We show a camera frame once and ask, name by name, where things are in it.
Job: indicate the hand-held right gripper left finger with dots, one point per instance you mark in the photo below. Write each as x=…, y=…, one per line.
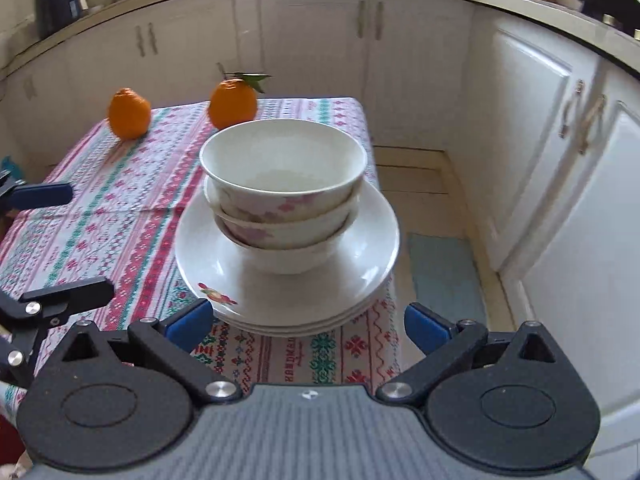
x=187, y=327

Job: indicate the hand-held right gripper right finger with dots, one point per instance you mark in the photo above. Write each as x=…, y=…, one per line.
x=427, y=330

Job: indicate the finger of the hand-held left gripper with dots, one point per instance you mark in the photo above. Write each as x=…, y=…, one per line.
x=65, y=297
x=45, y=195

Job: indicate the white plate fruit print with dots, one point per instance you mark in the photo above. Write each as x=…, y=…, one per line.
x=350, y=260
x=285, y=326
x=285, y=334

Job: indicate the plain white bowl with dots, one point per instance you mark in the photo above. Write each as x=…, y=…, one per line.
x=285, y=260

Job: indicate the white bowl pink flowers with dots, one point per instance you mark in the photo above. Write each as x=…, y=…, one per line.
x=280, y=160
x=300, y=232

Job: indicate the light blue floor mat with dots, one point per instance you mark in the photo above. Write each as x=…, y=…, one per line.
x=445, y=280

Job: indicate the patterned tablecloth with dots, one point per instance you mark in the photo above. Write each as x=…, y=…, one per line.
x=100, y=240

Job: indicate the bumpy orange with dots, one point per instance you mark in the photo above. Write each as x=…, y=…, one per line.
x=130, y=115

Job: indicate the dark blue air fryer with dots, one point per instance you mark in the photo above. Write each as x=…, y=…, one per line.
x=57, y=5

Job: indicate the orange with leaf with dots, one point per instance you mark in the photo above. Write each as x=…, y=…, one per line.
x=232, y=105

